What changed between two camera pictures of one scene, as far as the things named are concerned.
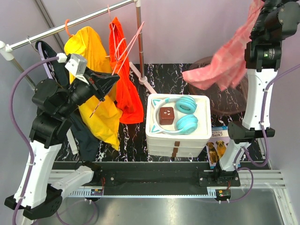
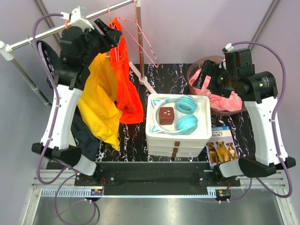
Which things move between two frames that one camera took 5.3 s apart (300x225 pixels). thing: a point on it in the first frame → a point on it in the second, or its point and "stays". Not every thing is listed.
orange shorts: x=128 y=95 stays
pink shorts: x=228 y=69 → x=233 y=102
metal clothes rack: x=6 y=52 stays
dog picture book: x=215 y=145 stays
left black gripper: x=101 y=83 → x=109 y=39
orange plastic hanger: x=66 y=28 stays
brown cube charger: x=166 y=116 stays
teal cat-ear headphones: x=186 y=122 stays
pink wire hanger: x=126 y=48 → x=121 y=18
